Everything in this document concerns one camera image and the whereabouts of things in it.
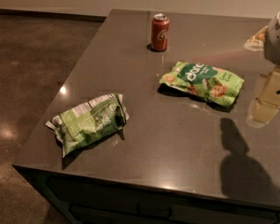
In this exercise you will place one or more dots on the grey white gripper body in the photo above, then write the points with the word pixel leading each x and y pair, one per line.
pixel 278 46

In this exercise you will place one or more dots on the red coke can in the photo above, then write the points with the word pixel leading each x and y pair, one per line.
pixel 159 32

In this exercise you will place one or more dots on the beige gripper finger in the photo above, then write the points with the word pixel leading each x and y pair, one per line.
pixel 266 104

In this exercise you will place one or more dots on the dark cabinet under counter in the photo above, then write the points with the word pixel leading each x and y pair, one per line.
pixel 84 200

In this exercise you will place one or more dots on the green jalapeno chip bag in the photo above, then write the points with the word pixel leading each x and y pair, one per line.
pixel 89 122

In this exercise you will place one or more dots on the green snack bag with logo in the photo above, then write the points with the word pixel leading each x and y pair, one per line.
pixel 207 82

